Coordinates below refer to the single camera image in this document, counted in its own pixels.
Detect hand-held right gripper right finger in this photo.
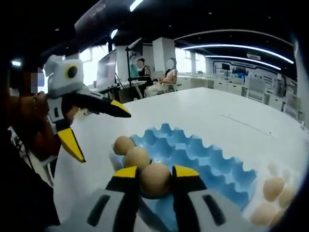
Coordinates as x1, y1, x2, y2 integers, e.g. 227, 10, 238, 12
171, 164, 244, 232

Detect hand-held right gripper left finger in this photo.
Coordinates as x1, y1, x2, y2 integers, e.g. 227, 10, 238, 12
59, 165, 167, 232

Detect light brown egg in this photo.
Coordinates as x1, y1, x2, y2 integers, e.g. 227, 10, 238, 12
124, 146, 152, 170
113, 136, 136, 155
140, 163, 172, 198

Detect blue egg tray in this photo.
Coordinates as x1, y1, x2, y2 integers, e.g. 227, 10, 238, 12
110, 123, 258, 232

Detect group of brown eggs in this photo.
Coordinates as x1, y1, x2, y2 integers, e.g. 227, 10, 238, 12
250, 161, 300, 228

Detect white plastic tray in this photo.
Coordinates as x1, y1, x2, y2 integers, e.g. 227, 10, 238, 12
241, 154, 305, 229

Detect person's left hand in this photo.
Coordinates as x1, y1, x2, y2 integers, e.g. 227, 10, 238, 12
8, 93, 50, 126

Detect white computer monitor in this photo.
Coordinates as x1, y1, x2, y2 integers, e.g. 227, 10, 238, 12
96, 49, 117, 89

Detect black tripod stand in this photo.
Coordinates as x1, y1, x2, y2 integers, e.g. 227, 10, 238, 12
125, 37, 143, 100

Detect person's black shirt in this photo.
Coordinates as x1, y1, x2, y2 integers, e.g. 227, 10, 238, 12
0, 124, 61, 229

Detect white low cabinet row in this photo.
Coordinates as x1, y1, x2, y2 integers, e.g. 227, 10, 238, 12
177, 73, 249, 97

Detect white slatted chair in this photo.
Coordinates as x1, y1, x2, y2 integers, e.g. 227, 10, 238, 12
284, 93, 303, 118
246, 77, 266, 102

